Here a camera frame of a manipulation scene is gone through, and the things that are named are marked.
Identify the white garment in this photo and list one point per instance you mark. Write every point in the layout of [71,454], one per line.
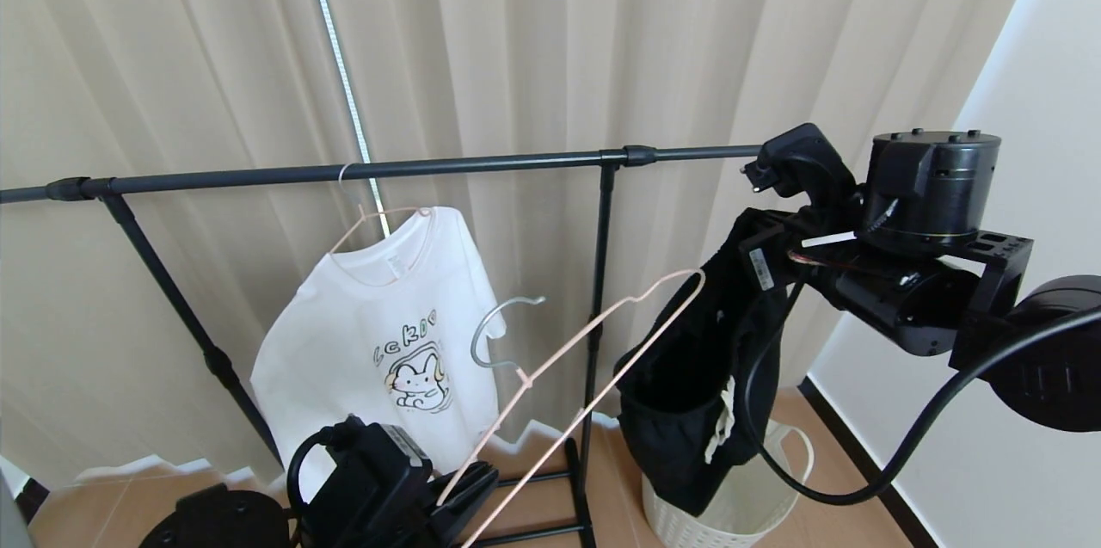
[344,333]

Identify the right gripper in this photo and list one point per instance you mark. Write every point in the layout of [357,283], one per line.
[787,251]

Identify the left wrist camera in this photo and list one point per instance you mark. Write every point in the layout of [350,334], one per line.
[370,479]

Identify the beige curtain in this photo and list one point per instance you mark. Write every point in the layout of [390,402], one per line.
[602,32]

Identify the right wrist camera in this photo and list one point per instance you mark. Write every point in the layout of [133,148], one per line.
[800,161]

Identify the pink clothes hanger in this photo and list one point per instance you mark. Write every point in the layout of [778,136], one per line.
[585,333]
[361,225]

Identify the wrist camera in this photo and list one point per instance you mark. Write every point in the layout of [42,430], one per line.
[800,161]
[370,479]

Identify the black garment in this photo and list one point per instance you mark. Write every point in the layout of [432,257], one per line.
[688,410]

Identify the black clothes rack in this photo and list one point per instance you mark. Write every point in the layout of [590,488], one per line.
[258,177]

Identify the white laundry basket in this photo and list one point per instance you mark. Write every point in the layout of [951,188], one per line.
[740,522]

